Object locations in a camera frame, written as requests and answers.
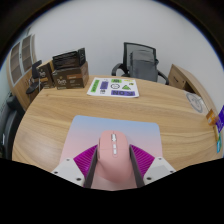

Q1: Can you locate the small black office chair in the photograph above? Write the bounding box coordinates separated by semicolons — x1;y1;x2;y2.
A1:
25;59;44;95

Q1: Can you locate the large brown cardboard box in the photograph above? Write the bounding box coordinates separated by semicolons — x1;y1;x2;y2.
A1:
51;60;90;91

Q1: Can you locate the wooden shelf unit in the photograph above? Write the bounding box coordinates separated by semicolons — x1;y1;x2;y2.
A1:
6;33;43;111

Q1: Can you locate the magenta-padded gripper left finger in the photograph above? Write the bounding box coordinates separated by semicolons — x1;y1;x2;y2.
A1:
50;144;100;189

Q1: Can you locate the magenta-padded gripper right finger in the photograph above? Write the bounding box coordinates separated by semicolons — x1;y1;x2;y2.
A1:
128;144;177;189

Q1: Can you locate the large black office chair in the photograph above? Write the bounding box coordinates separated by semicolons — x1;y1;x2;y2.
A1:
0;93;26;161

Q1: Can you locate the wooden side desk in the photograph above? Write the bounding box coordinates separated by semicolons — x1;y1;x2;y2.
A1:
167;63;218;114

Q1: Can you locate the white sticker sheet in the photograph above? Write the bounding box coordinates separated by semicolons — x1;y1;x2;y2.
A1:
86;76;140;99

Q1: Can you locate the purple box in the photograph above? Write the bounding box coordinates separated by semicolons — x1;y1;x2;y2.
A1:
214;104;224;134

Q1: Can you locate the pink computer mouse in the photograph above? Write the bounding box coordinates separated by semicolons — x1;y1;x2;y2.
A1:
97;129;132;184

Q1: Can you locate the grey backpack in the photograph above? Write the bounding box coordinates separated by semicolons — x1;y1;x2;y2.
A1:
129;49;159;83

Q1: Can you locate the black box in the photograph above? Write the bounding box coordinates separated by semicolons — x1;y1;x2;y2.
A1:
51;47;87;71

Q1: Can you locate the pink and blue mouse pad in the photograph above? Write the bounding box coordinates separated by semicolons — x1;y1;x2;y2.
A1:
59;115;164;192

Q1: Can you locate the small brown cardboard box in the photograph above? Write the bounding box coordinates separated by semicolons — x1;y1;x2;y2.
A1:
36;61;56;90

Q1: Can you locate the black mesh office chair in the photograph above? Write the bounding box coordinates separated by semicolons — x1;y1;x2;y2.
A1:
110;41;170;86

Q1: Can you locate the orange box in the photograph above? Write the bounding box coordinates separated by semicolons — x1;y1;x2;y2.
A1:
205;108;220;127

